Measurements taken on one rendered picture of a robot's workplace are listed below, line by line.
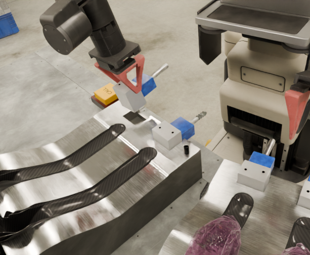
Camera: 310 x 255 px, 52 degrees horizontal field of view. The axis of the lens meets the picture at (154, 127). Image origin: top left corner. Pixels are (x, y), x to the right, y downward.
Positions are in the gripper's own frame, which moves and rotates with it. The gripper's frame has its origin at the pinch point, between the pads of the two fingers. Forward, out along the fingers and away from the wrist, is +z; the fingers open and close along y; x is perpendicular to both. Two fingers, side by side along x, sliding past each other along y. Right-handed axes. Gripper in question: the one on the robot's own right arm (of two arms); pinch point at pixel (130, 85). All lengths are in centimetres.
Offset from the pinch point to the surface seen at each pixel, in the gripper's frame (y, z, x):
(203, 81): -98, 99, 95
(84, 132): -6.0, 6.3, -12.5
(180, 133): 12.7, 8.0, 0.0
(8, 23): -309, 51, 39
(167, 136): 11.9, 6.9, -2.5
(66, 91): -37.7, 11.9, -4.4
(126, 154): 6.5, 8.2, -10.2
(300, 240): 38.7, 17.5, -1.4
